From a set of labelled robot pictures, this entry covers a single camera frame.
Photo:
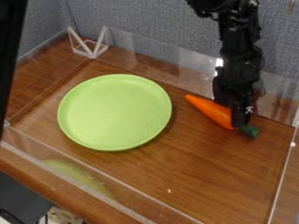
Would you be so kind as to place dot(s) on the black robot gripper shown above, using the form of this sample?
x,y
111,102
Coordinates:
x,y
239,33

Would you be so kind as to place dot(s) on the orange toy carrot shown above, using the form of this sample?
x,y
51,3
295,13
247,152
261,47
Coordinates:
x,y
219,114

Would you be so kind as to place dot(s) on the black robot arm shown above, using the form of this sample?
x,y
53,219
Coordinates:
x,y
215,9

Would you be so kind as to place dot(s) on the green plastic plate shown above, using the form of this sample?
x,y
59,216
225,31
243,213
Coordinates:
x,y
115,112

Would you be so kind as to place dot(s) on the clear acrylic tray wall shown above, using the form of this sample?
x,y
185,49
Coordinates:
x,y
197,175

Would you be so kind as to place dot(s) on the clear acrylic corner bracket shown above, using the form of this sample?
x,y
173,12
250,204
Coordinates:
x,y
87,47

